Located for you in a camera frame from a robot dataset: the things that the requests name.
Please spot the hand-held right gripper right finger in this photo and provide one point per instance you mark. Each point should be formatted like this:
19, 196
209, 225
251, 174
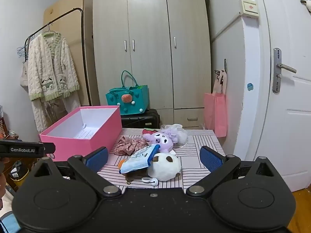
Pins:
211, 159

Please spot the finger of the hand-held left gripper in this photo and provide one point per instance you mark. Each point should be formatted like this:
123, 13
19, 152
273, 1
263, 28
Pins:
24, 149

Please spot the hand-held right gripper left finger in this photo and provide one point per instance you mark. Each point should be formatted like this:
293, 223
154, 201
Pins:
98, 157

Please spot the pink cardboard box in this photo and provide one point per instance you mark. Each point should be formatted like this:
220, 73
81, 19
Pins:
73, 139

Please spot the brown pouch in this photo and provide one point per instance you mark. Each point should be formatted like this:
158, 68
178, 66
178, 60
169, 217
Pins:
136, 176

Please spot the blue wet wipes packet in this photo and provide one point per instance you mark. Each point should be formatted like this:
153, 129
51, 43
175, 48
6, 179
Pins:
141, 159

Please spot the white plush dog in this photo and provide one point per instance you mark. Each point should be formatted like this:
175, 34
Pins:
167, 168

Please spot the small orange item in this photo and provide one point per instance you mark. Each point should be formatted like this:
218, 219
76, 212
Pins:
121, 163

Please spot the yellow bin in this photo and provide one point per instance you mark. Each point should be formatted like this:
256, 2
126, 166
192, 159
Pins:
19, 177

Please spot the pink floral scrunchie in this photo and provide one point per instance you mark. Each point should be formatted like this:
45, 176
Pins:
128, 145

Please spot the white mesh bath pouf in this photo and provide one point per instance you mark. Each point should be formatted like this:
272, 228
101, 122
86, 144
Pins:
181, 133

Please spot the cream fluffy pajama pants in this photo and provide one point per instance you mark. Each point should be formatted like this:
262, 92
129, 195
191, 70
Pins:
43, 111

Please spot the pink non-woven bag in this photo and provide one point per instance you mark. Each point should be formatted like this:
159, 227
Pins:
215, 114

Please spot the purple plush toy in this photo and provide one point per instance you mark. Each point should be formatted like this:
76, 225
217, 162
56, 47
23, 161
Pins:
161, 140

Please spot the black suitcase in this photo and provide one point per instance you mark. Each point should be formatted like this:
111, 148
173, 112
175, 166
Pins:
139, 120

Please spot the red strawberry plush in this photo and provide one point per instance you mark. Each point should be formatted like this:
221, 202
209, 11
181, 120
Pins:
148, 131

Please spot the white keyring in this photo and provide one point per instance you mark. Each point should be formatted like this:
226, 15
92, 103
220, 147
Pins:
153, 182

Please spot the teal felt handbag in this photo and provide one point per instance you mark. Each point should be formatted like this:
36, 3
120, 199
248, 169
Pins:
126, 102

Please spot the cream tote bag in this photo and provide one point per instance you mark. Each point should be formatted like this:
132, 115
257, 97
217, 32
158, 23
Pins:
23, 77

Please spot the pale pink printed tote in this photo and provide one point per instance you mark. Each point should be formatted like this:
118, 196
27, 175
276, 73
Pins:
220, 82

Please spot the white door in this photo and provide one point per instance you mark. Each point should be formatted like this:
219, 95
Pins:
289, 126

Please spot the cream fluffy pajama jacket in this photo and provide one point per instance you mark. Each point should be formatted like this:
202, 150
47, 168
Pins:
51, 65

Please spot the black clothes rack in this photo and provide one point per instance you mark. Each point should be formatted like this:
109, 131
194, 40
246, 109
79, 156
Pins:
84, 43

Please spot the beige three-door wardrobe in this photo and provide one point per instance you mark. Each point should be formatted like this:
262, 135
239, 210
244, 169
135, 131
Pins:
150, 53

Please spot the light wood cabinet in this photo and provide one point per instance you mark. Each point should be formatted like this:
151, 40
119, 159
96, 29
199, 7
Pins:
70, 24

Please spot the blue wall sticker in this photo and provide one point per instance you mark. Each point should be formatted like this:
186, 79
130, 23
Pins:
250, 87

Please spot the beige light switch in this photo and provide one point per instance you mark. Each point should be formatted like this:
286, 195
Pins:
249, 7

